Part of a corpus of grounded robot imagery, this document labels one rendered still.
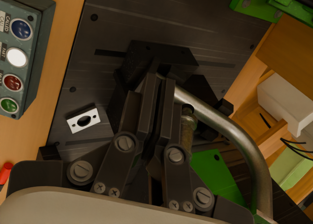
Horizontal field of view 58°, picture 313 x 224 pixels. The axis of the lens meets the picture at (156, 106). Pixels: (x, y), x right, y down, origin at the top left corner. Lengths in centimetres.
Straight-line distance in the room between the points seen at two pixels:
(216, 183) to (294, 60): 37
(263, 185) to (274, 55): 36
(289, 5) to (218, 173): 29
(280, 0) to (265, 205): 30
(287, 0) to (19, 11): 37
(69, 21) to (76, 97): 14
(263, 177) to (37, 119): 37
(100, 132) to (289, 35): 46
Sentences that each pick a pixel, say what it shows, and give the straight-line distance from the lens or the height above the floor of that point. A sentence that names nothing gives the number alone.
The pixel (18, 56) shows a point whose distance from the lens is 35.
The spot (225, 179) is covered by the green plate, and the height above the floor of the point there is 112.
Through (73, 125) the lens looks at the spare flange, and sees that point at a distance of 53.
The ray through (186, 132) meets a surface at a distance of 40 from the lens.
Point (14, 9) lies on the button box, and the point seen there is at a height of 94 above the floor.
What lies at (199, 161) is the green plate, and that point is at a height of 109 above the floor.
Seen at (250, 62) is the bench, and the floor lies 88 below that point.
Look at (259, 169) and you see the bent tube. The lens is 48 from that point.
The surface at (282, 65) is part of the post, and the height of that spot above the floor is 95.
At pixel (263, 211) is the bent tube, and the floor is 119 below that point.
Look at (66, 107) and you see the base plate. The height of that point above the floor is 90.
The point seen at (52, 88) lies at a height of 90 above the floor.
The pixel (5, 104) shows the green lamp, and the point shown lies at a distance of 40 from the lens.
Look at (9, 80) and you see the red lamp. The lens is 37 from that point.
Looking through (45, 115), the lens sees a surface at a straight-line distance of 50.
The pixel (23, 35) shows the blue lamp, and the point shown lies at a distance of 34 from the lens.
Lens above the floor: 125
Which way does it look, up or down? 36 degrees down
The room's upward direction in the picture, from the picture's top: 143 degrees clockwise
